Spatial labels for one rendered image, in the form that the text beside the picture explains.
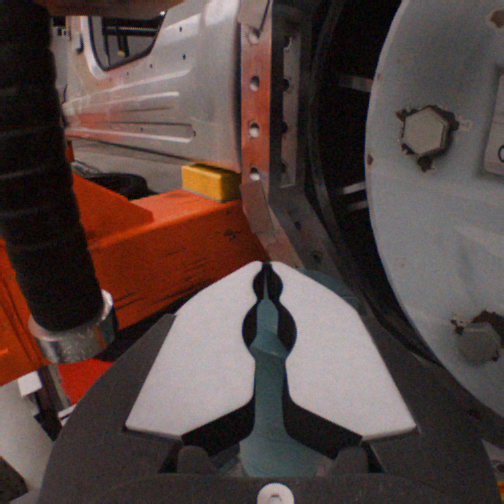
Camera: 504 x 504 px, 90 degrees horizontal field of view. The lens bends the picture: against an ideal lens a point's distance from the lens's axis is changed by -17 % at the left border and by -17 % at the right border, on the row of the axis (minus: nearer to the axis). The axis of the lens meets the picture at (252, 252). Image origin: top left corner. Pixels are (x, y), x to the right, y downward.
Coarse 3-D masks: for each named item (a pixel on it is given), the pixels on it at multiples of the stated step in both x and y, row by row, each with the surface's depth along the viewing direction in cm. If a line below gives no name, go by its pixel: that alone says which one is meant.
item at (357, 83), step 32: (352, 0) 25; (384, 0) 27; (352, 32) 29; (384, 32) 32; (320, 64) 29; (352, 64) 32; (320, 96) 31; (352, 96) 35; (320, 128) 33; (352, 128) 38; (320, 160) 34; (352, 160) 39; (320, 192) 35; (352, 192) 34; (352, 224) 37; (352, 256) 35; (384, 288) 35
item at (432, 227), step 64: (448, 0) 4; (384, 64) 6; (448, 64) 5; (384, 128) 6; (448, 128) 5; (384, 192) 7; (448, 192) 6; (384, 256) 7; (448, 256) 6; (448, 320) 6
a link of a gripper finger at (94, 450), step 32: (160, 320) 9; (128, 352) 8; (96, 384) 7; (128, 384) 7; (96, 416) 6; (128, 416) 6; (64, 448) 5; (96, 448) 5; (128, 448) 5; (160, 448) 5; (64, 480) 4; (96, 480) 5
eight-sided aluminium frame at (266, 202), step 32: (256, 0) 22; (288, 0) 22; (320, 0) 24; (256, 32) 25; (288, 32) 25; (256, 64) 25; (288, 64) 28; (256, 96) 27; (288, 96) 29; (256, 128) 29; (288, 128) 30; (256, 160) 30; (288, 160) 32; (256, 192) 31; (288, 192) 32; (256, 224) 32; (288, 224) 31; (320, 224) 33; (288, 256) 31; (320, 256) 33; (352, 288) 32; (448, 384) 26; (480, 416) 24
